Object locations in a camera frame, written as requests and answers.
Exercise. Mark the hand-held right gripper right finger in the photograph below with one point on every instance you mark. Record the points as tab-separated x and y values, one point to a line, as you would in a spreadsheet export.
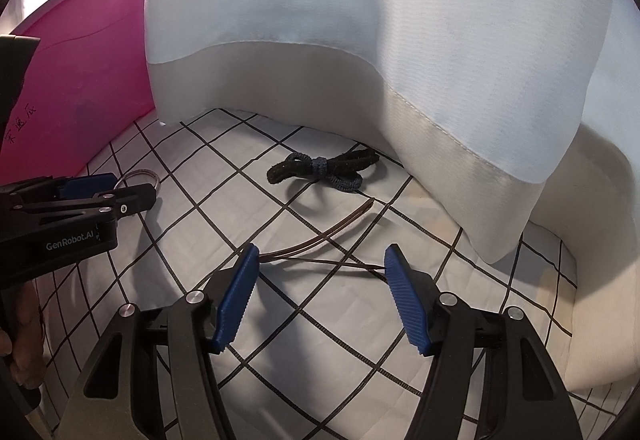
407	305

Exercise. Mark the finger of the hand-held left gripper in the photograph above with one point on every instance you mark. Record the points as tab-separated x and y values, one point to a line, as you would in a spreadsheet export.
125	200
85	185

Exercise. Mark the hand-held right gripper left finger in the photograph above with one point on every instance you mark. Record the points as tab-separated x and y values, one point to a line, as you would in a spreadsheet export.
235	300

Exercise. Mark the brown hair pin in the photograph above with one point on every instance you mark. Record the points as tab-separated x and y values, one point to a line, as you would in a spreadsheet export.
330	263
320	234

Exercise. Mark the pink plastic bin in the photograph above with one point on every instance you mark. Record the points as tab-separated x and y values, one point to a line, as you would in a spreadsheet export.
90	69

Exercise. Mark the person's left hand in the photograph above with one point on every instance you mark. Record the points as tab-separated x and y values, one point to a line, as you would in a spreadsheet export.
27	345

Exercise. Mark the white black checkered cloth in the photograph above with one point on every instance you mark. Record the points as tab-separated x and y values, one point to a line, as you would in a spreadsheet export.
320	320

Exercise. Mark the white curtain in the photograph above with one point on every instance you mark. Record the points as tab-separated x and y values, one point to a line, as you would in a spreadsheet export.
350	19

